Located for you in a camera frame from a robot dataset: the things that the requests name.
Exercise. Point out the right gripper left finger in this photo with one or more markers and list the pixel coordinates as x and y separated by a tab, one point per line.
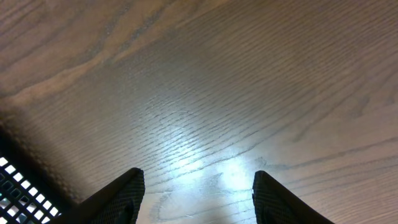
118	202

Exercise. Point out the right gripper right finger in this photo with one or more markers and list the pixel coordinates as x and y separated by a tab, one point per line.
275	204

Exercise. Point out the black perforated plastic basket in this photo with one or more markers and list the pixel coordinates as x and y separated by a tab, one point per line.
27	194

